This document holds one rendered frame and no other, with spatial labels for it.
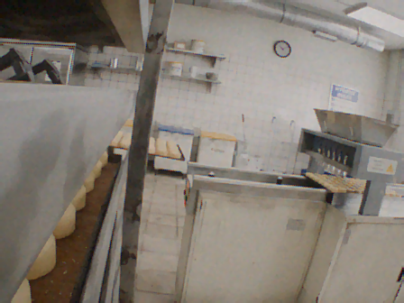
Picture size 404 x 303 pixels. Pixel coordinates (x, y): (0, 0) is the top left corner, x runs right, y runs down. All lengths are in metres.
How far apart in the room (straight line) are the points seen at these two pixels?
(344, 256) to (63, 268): 1.59
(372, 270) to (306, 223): 0.52
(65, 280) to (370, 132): 1.60
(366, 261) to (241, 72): 4.35
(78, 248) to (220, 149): 4.71
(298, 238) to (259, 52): 4.35
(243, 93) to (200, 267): 4.25
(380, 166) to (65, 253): 1.52
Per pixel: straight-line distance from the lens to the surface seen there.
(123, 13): 0.26
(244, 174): 1.83
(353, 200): 1.78
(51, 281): 0.20
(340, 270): 1.75
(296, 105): 5.85
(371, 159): 1.58
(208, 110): 5.49
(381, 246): 1.86
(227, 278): 1.72
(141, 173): 0.52
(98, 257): 0.18
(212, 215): 1.54
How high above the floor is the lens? 1.25
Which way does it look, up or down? 9 degrees down
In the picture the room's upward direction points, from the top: 9 degrees clockwise
